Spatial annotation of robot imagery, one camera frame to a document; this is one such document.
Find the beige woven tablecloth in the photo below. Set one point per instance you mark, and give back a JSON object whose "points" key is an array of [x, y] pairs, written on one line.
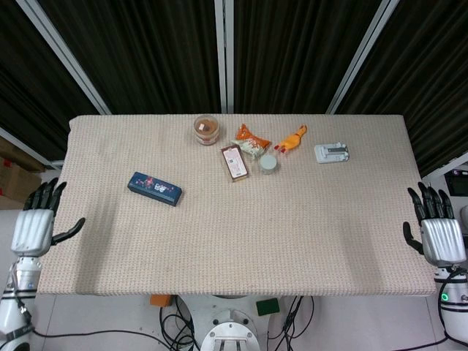
{"points": [[274, 237]]}

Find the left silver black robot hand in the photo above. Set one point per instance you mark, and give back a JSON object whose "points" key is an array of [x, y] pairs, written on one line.
{"points": [[33, 230]]}

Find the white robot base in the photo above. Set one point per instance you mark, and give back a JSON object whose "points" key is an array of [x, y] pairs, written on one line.
{"points": [[230, 325]]}

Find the blue glasses case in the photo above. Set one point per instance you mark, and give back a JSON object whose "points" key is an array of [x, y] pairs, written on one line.
{"points": [[155, 189]]}

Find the white grey stapler device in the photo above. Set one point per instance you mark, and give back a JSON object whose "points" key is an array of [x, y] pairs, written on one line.
{"points": [[332, 153]]}

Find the black screen monitor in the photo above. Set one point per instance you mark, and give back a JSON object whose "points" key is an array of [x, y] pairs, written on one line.
{"points": [[459, 183]]}

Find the brown cardboard box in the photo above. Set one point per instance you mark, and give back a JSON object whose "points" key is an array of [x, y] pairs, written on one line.
{"points": [[16, 175]]}

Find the brown snack bar packet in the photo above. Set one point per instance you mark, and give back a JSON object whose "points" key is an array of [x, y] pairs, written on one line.
{"points": [[235, 162]]}

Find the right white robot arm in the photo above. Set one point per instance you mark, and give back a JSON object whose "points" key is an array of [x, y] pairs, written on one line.
{"points": [[455, 300]]}

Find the black pleated curtain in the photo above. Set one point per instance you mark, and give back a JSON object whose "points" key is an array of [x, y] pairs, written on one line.
{"points": [[431, 91], [22, 91], [292, 55], [146, 55]]}

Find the orange block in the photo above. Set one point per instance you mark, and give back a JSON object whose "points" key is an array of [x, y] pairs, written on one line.
{"points": [[160, 300]]}

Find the yellow rubber chicken toy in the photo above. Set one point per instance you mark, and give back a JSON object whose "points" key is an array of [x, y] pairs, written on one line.
{"points": [[290, 140]]}

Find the green block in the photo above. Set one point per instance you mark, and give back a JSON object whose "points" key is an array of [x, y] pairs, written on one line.
{"points": [[267, 307]]}

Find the grey aluminium frame post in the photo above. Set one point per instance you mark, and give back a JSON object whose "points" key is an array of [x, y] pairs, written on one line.
{"points": [[455, 162], [29, 146], [224, 55], [362, 58], [62, 55]]}

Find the clear plastic snack jar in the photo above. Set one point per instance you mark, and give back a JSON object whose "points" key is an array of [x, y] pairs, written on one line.
{"points": [[207, 129]]}

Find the orange white snack bag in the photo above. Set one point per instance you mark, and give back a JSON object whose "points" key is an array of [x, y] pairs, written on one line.
{"points": [[252, 142]]}

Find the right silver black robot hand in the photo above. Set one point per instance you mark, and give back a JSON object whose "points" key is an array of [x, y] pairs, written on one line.
{"points": [[444, 241]]}

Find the small grey white jar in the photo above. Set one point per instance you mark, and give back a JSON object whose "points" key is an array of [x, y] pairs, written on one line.
{"points": [[269, 163]]}

